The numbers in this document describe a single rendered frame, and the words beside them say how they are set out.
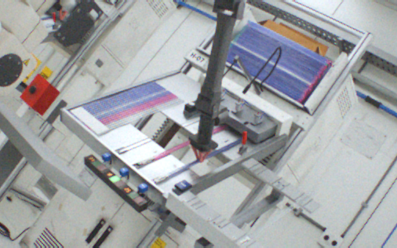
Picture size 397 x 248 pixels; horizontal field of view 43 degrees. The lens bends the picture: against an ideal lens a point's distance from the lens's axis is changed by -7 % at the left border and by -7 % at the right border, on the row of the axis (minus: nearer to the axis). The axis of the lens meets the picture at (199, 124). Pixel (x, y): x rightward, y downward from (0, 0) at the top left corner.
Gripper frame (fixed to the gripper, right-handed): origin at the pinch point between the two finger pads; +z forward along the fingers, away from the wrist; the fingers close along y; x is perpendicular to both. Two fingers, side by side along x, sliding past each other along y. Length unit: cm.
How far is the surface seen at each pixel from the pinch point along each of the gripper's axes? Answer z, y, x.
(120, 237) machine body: 41, 16, 25
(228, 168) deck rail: 0.6, -9.8, -5.9
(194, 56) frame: -6, 58, -53
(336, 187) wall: 97, 3, -159
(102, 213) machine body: 40, 31, 23
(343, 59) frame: -31, -12, -75
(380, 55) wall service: 16, 24, -217
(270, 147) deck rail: 1.7, -10.0, -32.4
